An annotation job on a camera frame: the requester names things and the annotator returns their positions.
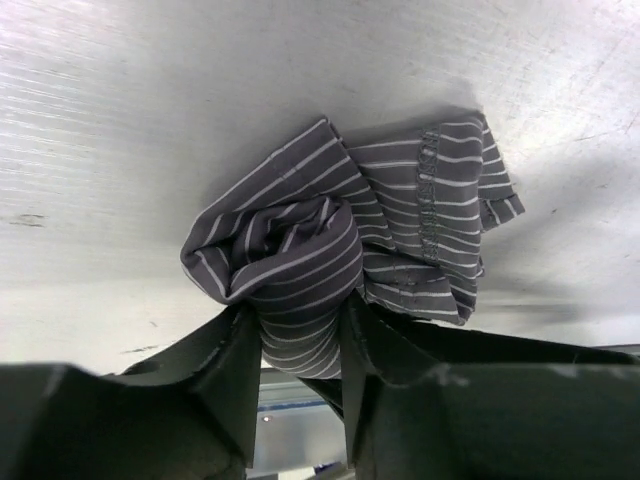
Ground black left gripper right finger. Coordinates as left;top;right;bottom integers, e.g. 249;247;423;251
340;294;449;456

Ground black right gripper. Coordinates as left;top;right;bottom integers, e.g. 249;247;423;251
305;319;639;420

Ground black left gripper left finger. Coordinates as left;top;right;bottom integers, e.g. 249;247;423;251
120;305;261;467

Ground grey striped underwear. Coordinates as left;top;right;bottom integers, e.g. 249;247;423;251
180;112;524;380

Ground aluminium frame rail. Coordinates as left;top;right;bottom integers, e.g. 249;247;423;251
252;341;640;471

